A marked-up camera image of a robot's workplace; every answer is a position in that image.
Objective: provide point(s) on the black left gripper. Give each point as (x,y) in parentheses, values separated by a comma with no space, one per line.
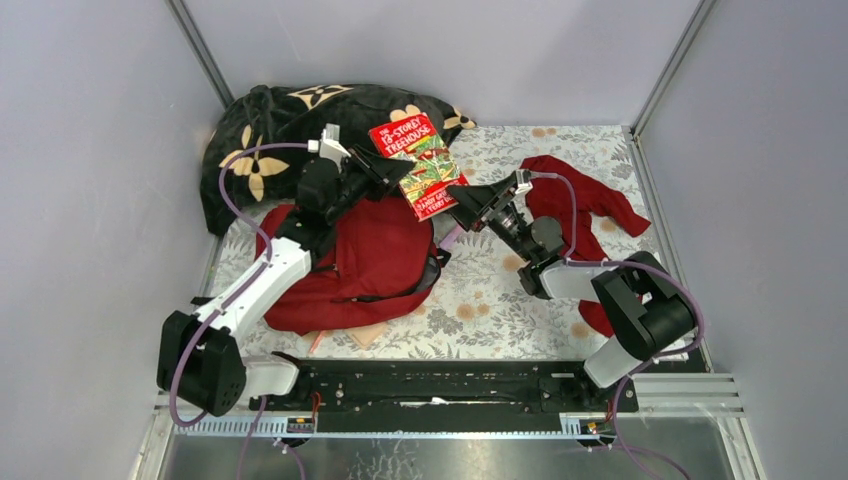
(366,175)

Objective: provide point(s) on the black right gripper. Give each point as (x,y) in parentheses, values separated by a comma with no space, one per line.
(469,203)

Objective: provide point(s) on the pink eraser stick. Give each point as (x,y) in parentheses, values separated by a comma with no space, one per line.
(450,239)

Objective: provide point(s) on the red treehouse book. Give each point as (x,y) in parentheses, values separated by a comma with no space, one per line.
(414,138)

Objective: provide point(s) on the red student backpack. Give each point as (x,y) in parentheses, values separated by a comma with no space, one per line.
(383,266)

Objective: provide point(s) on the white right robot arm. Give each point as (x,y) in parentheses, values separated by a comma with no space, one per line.
(647,308)

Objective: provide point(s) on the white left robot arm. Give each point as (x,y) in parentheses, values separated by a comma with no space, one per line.
(199,355)

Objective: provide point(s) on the red cloth garment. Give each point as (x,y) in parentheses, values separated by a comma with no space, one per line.
(551,197)

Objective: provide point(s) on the black floral blanket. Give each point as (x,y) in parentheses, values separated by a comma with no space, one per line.
(256,150)

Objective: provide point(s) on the orange pen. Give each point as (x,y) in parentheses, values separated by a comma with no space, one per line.
(317,340)

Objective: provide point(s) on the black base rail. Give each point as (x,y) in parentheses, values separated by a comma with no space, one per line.
(448,396)

